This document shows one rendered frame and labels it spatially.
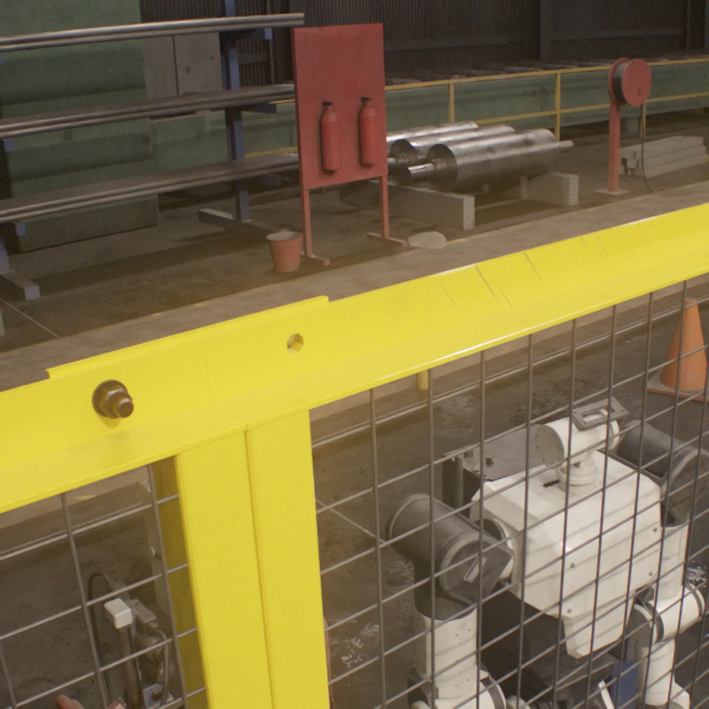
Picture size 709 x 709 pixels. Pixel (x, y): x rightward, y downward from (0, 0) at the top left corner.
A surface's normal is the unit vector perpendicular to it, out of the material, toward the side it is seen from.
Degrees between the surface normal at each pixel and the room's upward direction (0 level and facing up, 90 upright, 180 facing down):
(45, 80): 90
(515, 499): 0
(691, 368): 77
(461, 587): 90
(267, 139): 90
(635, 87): 90
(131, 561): 0
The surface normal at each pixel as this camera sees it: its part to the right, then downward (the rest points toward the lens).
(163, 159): 0.61, 0.26
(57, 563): -0.04, -0.94
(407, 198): -0.79, 0.25
